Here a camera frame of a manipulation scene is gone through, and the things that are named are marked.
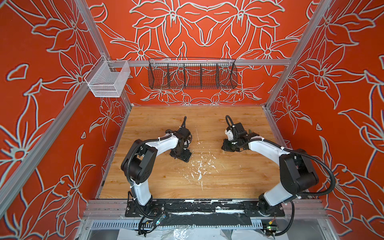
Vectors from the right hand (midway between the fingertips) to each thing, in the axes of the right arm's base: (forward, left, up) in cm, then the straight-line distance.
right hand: (220, 146), depth 90 cm
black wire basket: (+44, +29, +24) cm, 58 cm away
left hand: (-4, +23, -5) cm, 24 cm away
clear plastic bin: (+36, +71, +27) cm, 84 cm away
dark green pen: (+15, -24, -5) cm, 28 cm away
